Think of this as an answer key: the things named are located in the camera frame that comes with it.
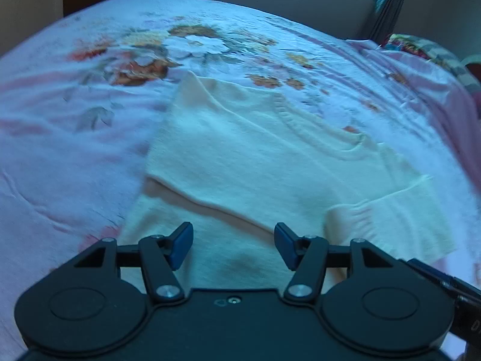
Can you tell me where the cream knit sweater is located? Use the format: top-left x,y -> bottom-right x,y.
119,71 -> 458,290

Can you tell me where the pink floral bed sheet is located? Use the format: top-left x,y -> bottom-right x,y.
0,0 -> 481,358

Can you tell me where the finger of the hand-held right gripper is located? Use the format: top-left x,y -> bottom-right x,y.
399,258 -> 467,291

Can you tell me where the striped floral pillow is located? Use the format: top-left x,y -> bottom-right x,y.
381,33 -> 481,96

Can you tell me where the grey curtain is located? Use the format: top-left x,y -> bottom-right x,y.
371,0 -> 415,43

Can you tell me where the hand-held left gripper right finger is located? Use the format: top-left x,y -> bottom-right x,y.
274,223 -> 401,304

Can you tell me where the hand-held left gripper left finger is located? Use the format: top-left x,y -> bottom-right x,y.
73,222 -> 195,304

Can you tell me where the pink blanket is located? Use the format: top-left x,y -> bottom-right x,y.
349,39 -> 481,136

